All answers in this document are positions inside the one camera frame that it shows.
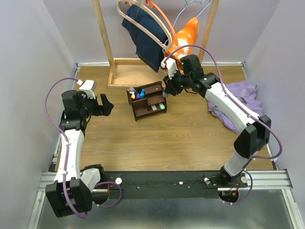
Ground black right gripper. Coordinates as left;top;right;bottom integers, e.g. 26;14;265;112
163;68;192;97

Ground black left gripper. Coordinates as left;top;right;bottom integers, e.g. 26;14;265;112
78;91;114;117

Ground small green bottle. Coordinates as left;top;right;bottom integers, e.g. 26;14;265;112
159;103;165;110

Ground brown wooden desk organizer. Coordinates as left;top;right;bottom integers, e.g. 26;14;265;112
126;81;167;121

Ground black teal pen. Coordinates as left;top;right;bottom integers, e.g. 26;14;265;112
130;87;138;94

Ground blue grey cylinder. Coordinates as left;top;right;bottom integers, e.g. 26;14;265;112
163;92;169;98

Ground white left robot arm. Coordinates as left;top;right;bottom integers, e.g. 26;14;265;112
46;90;114;218

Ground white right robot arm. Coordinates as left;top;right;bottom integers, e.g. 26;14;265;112
161;54;271;187

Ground dark blue jeans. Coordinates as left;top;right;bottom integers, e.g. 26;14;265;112
122;5;167;72

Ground wooden clothes rack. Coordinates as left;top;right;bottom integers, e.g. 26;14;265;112
91;0;220;91

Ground orange white cloth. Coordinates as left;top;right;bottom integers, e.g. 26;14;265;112
164;17;199;60

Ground purple cloth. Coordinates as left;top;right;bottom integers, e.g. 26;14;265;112
205;81;263;134

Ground orange plastic hanger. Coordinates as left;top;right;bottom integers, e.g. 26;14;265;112
116;0;178;50

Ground beige wooden hanger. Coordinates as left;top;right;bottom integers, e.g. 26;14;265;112
116;0;178;51

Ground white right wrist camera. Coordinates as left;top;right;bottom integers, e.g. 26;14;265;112
161;57;178;80

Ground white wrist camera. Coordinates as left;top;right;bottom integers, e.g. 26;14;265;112
161;57;178;80
77;79;97;99

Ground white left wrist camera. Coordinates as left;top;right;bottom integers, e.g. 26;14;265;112
77;79;97;99

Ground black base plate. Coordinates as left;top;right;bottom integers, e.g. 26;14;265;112
105;170;248;199

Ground light blue wire hanger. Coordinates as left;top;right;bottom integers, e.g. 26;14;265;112
163;0;212;53

